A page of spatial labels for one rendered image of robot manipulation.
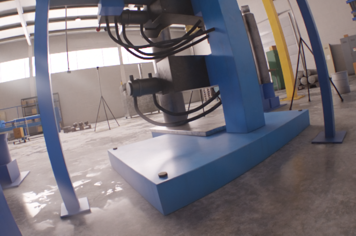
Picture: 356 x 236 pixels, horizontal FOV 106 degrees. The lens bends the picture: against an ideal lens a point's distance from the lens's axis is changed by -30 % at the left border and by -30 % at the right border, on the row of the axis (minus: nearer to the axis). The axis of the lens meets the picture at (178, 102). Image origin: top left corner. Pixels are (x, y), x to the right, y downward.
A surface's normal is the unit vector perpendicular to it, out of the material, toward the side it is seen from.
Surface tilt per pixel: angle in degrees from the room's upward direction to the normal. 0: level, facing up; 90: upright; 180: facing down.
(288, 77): 90
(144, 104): 90
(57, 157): 90
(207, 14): 90
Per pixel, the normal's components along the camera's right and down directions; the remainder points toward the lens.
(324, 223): -0.19, -0.98
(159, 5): -0.84, 0.17
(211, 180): 0.51, -0.10
